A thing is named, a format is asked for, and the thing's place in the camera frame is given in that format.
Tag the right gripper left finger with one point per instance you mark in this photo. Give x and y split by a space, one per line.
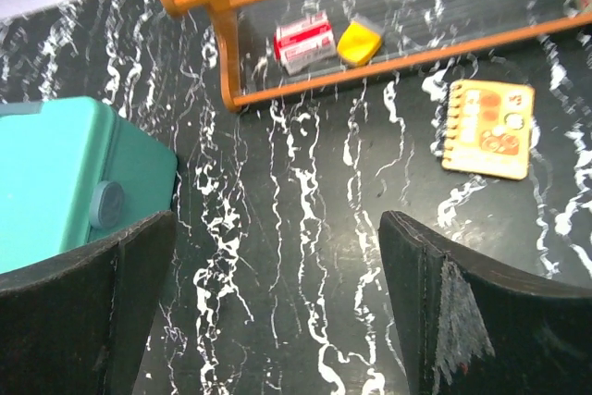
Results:
77 323

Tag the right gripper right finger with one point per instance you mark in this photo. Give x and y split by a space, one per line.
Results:
469 324

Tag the red white medicine box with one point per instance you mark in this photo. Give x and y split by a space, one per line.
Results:
304 42

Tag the orange notepad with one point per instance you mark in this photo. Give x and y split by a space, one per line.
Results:
488 128

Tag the yellow orange small object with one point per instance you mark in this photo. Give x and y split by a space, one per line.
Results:
360 42

